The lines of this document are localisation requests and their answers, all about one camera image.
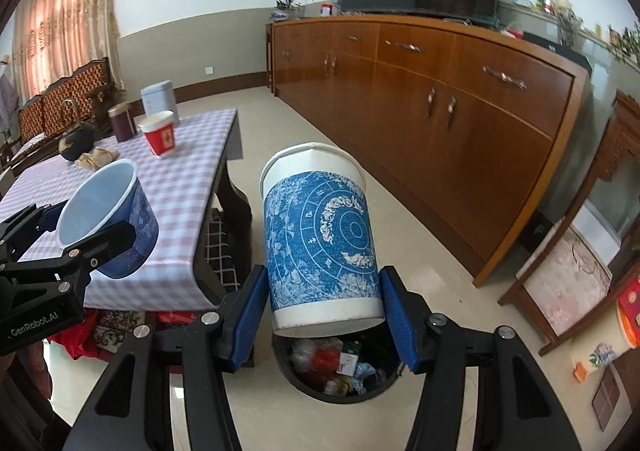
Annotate long wooden sideboard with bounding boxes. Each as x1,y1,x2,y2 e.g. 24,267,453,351
270,13,591,288

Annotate white tin canister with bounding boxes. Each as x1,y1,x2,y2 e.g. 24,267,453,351
141,80,180,124

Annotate crumpled waste pile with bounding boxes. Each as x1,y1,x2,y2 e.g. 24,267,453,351
290,337,388,394

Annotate blue patterned paper cup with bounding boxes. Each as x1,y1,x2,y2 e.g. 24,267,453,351
259,142,386,338

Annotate orange floral tub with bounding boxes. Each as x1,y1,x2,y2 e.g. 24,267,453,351
572,276,640,382

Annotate blue paper bowl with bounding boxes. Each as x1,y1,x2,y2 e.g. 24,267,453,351
55,158,160,279

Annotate black iron teapot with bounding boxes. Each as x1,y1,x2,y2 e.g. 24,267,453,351
57,99,97,162

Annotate brown square box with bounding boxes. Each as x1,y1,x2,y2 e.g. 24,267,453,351
590,366,626,432

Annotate hanging grey clothes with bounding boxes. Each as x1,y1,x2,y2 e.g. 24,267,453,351
0,76,21,132

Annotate red paper cup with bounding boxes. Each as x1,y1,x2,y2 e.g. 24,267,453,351
137,112,176,159

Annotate flat black box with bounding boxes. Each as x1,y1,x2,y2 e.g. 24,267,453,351
522,31,591,72

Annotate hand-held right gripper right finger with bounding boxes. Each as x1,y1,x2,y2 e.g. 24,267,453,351
379,266,583,451

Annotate brown crumpled paper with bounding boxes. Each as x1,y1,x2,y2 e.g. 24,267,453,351
75,147,121,172

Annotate grid pattern cushion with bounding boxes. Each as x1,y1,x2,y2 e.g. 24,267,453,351
204,216,251,293

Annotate table with checkered cloth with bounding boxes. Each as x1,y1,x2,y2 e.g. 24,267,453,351
0,108,238,312

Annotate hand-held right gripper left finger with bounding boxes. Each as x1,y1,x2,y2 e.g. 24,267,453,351
62,265,271,451

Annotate red cloth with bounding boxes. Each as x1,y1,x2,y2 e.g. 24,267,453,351
50,311,201,362

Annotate wooden sofa bench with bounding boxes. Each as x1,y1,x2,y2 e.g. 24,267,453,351
0,57,118,166

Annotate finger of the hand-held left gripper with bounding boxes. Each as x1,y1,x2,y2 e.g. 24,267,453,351
0,221,140,299
0,202,71,264

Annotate maroon round canister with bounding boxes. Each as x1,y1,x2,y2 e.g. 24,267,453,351
108,102,138,142

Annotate black waste bin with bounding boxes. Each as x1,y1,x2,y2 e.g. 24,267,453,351
272,316,408,404

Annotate small wooden side table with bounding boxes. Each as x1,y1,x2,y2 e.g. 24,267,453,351
265,22,276,96

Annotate potted plant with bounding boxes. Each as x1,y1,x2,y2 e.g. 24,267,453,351
270,0,303,22

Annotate beige embroidered curtain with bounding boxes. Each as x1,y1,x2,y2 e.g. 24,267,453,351
12,0,121,96

